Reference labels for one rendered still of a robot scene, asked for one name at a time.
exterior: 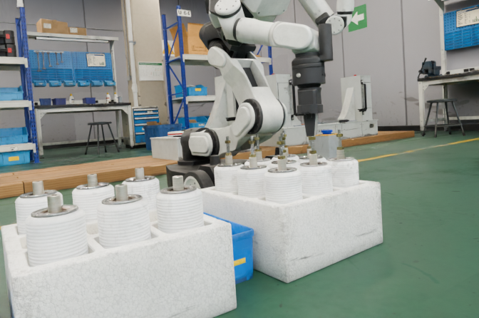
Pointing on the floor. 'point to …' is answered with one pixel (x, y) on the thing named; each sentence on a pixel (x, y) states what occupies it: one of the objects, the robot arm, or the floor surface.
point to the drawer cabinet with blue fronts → (139, 117)
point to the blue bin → (241, 249)
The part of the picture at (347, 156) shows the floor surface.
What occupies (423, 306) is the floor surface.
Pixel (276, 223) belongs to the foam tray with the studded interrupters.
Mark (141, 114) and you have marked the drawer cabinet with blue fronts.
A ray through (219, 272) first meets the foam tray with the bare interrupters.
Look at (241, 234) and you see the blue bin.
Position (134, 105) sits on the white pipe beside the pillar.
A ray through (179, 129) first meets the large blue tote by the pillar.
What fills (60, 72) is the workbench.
